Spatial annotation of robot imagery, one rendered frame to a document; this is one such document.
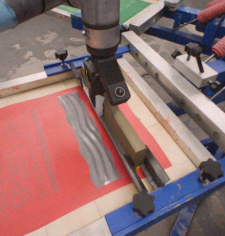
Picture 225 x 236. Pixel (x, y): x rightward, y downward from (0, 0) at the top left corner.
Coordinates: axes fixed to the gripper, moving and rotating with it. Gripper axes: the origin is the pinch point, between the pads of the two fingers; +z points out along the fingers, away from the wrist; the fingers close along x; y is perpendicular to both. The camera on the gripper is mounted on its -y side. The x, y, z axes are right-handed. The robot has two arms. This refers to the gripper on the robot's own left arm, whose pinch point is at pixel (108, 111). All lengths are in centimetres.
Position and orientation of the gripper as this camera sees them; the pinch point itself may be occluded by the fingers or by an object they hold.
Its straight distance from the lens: 56.8
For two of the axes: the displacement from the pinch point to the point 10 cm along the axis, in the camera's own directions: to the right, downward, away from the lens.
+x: -9.1, 3.3, -2.6
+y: -4.2, -6.9, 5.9
